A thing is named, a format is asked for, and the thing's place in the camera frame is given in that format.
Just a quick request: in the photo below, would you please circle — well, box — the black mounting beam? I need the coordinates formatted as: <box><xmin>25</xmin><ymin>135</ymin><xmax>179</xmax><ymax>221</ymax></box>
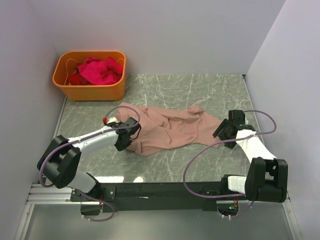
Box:
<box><xmin>70</xmin><ymin>180</ymin><xmax>246</xmax><ymax>216</ymax></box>

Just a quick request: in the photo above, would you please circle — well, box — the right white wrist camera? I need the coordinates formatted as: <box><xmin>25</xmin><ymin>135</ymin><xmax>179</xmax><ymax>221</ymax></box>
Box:
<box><xmin>239</xmin><ymin>122</ymin><xmax>256</xmax><ymax>132</ymax></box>

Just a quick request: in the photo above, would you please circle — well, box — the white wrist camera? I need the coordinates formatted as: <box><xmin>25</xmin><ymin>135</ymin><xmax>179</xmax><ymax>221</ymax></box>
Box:
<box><xmin>102</xmin><ymin>116</ymin><xmax>120</xmax><ymax>126</ymax></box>
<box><xmin>239</xmin><ymin>122</ymin><xmax>256</xmax><ymax>132</ymax></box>

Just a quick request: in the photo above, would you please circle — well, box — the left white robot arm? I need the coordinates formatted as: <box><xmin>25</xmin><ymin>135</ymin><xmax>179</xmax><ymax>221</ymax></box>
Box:
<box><xmin>37</xmin><ymin>117</ymin><xmax>141</xmax><ymax>201</ymax></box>

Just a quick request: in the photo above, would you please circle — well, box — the dusty pink t shirt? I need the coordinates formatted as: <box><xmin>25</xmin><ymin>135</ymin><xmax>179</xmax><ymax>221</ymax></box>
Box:
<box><xmin>114</xmin><ymin>102</ymin><xmax>222</xmax><ymax>156</ymax></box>

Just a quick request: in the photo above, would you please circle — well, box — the orange plastic basket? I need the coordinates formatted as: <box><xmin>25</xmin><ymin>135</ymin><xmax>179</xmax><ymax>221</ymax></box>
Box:
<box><xmin>52</xmin><ymin>51</ymin><xmax>127</xmax><ymax>101</ymax></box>

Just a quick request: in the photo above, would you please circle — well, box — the red t shirt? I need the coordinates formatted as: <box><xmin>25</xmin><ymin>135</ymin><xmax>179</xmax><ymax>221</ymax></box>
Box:
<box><xmin>67</xmin><ymin>72</ymin><xmax>91</xmax><ymax>86</ymax></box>

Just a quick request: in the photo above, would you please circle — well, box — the aluminium rail frame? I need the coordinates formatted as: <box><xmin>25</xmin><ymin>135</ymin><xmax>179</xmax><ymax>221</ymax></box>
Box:
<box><xmin>13</xmin><ymin>131</ymin><xmax>76</xmax><ymax>240</ymax></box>

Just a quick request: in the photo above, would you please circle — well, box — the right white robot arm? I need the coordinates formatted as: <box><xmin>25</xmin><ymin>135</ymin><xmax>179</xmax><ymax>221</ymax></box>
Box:
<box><xmin>212</xmin><ymin>109</ymin><xmax>289</xmax><ymax>203</ymax></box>

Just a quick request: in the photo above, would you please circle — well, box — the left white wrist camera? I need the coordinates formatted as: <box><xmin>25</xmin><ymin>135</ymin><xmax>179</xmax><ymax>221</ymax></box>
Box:
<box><xmin>102</xmin><ymin>116</ymin><xmax>120</xmax><ymax>126</ymax></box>

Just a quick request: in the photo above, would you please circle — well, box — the magenta t shirt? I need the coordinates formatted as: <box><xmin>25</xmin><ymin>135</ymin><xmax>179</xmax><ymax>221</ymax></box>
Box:
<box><xmin>77</xmin><ymin>56</ymin><xmax>124</xmax><ymax>86</ymax></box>

